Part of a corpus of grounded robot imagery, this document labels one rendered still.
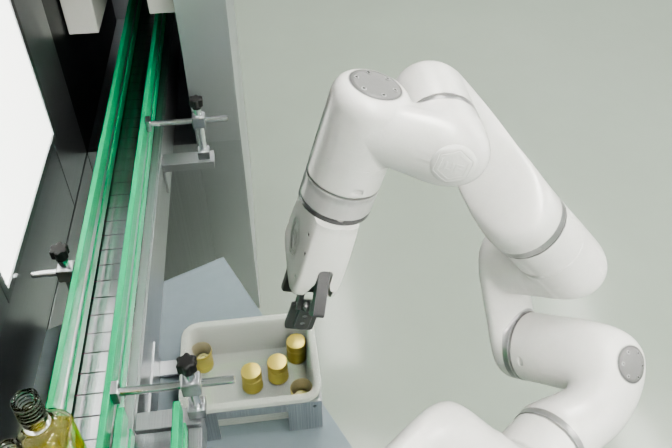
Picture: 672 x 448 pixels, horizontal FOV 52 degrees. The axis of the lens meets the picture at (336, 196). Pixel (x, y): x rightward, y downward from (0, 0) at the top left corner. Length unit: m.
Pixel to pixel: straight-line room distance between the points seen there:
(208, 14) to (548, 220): 1.03
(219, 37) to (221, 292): 0.57
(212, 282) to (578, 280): 0.81
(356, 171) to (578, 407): 0.37
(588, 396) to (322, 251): 0.34
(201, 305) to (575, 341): 0.77
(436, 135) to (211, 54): 1.07
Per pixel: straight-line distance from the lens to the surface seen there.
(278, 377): 1.21
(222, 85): 1.67
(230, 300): 1.38
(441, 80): 0.67
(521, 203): 0.74
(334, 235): 0.67
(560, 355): 0.85
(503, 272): 0.85
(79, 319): 1.19
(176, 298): 1.40
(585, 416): 0.84
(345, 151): 0.62
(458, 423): 0.78
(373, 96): 0.61
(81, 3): 1.74
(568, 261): 0.78
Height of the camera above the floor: 1.79
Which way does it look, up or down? 41 degrees down
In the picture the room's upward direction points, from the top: straight up
